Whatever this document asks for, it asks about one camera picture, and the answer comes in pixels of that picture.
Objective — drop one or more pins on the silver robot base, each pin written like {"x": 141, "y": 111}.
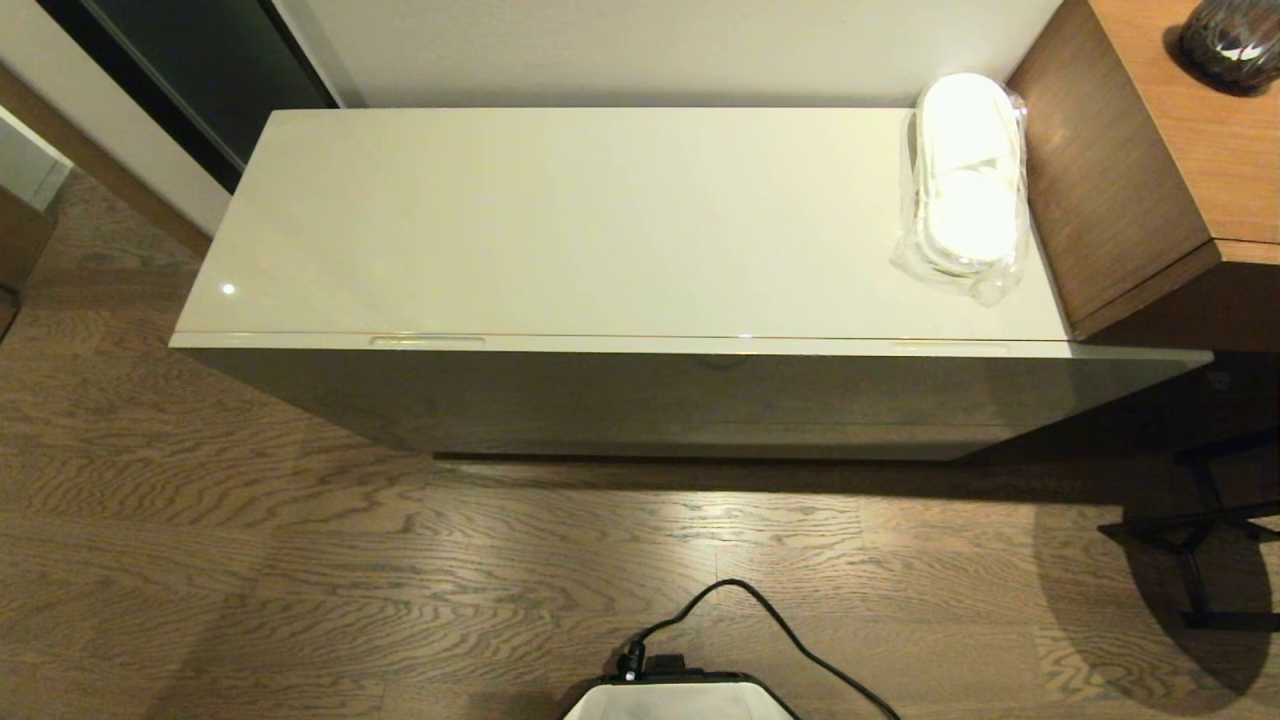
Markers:
{"x": 680, "y": 700}

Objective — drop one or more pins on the dark glass vase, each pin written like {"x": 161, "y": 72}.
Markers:
{"x": 1230, "y": 45}

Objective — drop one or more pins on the dark glass door panel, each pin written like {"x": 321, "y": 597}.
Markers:
{"x": 200, "y": 70}

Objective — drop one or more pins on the glossy cream drawer cabinet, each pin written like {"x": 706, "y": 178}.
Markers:
{"x": 600, "y": 220}

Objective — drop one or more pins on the white furniture corner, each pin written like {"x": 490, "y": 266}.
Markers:
{"x": 25, "y": 160}

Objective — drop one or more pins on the brown wooden desk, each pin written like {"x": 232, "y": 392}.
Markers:
{"x": 1120, "y": 160}

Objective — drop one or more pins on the brown wooden furniture piece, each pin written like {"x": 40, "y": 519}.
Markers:
{"x": 20, "y": 235}

